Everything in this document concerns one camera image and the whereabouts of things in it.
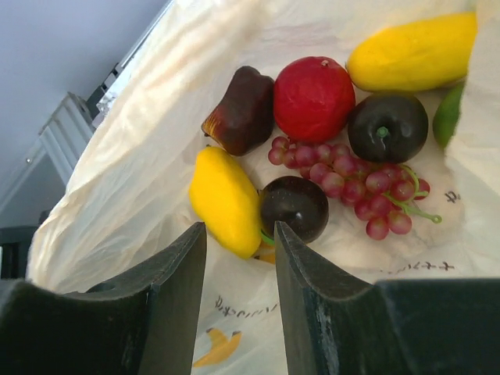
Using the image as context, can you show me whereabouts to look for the green fake lime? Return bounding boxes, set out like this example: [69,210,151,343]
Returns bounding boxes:
[432,82,465,149]

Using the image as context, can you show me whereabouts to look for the yellow fake banana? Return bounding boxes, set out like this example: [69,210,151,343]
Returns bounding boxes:
[347,12,477,92]

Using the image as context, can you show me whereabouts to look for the dark fake plum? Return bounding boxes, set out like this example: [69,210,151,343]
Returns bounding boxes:
[347,92,429,164]
[259,176,329,243]

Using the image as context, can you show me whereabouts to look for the red fake pomegranate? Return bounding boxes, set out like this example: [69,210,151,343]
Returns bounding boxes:
[273,56,355,143]

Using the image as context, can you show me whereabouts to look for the dark brown fake pepper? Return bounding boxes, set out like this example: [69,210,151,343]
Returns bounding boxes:
[201,66,274,156]

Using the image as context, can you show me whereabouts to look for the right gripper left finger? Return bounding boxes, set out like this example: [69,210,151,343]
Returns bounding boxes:
[1,223,206,374]

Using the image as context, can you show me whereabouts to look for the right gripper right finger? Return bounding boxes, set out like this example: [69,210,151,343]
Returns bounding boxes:
[274,222,499,374]

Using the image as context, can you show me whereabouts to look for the yellow fake mango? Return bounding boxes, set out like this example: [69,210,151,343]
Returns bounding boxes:
[188,146,261,259]

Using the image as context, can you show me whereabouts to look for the red fake grapes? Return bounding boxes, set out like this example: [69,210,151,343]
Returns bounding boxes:
[268,136,442,241]

